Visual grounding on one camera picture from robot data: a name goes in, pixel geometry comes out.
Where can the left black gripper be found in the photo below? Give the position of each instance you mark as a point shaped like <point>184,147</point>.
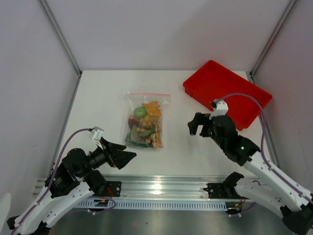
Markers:
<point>121,157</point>

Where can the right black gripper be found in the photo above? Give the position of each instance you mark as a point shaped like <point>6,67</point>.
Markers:
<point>198,120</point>

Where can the green onion toy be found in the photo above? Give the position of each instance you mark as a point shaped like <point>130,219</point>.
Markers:
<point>135,144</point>

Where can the red brown meat slice toy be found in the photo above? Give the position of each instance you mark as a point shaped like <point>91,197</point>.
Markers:
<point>132,121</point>

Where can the brown longan bunch toy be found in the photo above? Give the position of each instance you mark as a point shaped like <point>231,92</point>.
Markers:
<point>149,131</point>

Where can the green vegetable toy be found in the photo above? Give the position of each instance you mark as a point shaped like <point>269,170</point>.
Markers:
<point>140,112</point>

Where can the clear pink zip top bag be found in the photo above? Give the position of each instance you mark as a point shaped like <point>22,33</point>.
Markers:
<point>135,100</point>

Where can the yellow ginger toy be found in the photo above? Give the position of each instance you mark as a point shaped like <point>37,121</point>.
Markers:
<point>152,108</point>

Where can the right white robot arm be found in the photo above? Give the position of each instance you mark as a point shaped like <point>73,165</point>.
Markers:
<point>277,191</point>

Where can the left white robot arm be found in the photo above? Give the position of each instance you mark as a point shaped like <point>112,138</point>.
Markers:
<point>76,178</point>

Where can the red plastic tray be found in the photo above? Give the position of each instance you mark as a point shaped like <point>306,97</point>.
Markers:
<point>213,81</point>

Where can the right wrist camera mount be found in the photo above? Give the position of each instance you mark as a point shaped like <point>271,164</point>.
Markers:
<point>220,108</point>

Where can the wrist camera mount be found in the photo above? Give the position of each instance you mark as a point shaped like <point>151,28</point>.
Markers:
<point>96,135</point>
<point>220,108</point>

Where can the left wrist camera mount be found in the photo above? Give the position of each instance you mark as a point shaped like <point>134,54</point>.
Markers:
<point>96,135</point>

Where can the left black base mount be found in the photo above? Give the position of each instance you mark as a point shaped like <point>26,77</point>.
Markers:
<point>107,187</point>

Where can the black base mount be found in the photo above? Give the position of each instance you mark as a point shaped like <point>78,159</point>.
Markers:
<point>107,187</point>
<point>222,188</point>

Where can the white slotted cable duct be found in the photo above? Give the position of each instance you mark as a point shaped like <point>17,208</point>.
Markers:
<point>131,204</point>

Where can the aluminium frame rail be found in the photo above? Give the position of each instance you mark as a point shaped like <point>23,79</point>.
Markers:
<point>164,187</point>

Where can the right corner aluminium post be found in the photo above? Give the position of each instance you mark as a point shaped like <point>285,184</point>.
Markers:
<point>273,37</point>

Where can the corner aluminium post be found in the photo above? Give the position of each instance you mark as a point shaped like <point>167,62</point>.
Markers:
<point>59,35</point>
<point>273,37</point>

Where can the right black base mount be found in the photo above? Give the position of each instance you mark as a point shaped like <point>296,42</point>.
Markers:
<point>222,188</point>

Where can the left corner aluminium post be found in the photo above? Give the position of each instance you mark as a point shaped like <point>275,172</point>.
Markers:
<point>59,35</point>

